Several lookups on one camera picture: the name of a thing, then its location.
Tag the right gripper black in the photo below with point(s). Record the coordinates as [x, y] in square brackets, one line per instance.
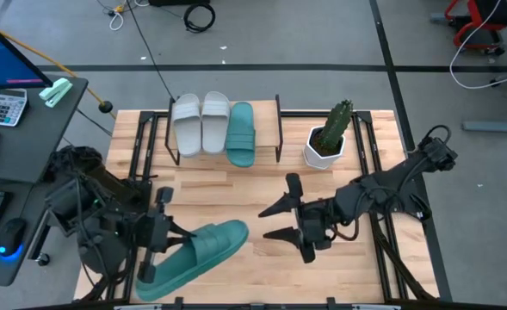
[315, 224]

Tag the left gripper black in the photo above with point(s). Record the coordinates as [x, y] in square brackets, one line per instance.
[154, 232]

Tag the teal rubber slide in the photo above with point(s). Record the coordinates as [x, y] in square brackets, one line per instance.
[210, 249]
[241, 138]

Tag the grey rubber slide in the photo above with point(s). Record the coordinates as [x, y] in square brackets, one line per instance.
[215, 129]
[186, 129]

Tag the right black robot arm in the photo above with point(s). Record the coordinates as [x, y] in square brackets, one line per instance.
[386, 194]

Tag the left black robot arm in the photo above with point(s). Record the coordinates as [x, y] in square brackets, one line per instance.
[89, 215]

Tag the white plant pot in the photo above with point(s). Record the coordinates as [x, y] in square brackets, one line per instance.
[317, 159]

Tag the black round knob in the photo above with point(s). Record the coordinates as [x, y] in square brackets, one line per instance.
[105, 106]

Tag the black computer mouse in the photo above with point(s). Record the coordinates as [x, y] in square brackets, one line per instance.
[11, 237]

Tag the dark grey desk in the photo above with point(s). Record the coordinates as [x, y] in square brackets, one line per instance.
[25, 150]

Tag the mint green stapler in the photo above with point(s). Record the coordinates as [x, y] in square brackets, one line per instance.
[56, 92]

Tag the white calculator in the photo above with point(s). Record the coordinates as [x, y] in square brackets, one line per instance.
[7, 109]

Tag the grey metal stand foot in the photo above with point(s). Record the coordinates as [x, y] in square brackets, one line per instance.
[494, 126]

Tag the red and black cart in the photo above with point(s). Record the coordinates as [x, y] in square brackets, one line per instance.
[494, 10]

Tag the wooden shelf with black frame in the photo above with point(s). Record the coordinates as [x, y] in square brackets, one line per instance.
[266, 125]

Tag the black table frame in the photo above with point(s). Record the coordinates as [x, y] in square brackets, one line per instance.
[304, 113]

